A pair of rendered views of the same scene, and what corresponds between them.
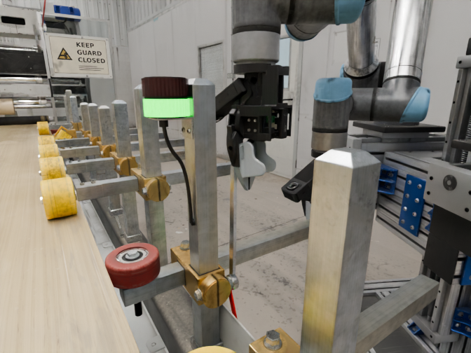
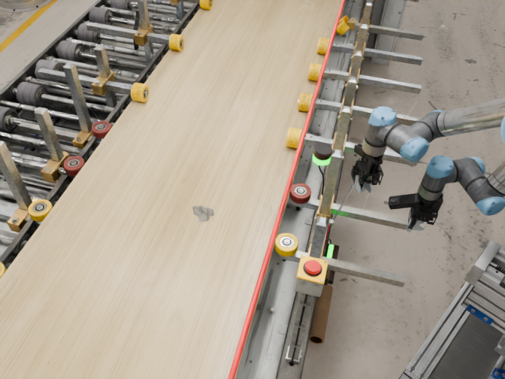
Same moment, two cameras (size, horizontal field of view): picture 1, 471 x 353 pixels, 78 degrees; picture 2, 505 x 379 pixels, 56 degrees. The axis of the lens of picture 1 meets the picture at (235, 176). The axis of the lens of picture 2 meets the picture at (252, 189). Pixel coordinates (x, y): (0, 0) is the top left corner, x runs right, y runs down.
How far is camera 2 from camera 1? 1.36 m
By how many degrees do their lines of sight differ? 49
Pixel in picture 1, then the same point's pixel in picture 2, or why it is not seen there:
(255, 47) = (366, 149)
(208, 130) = (334, 171)
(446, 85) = not seen: outside the picture
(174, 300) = not seen: hidden behind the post
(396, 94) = (478, 192)
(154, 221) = not seen: hidden behind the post
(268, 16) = (374, 142)
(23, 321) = (261, 195)
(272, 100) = (367, 171)
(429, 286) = (397, 280)
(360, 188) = (319, 228)
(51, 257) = (277, 172)
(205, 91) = (336, 159)
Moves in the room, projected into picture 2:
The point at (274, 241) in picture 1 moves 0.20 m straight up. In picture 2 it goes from (370, 218) to (383, 180)
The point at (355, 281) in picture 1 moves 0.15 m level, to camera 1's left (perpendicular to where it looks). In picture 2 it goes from (318, 245) to (285, 217)
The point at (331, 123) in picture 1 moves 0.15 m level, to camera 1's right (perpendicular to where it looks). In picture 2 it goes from (425, 184) to (465, 210)
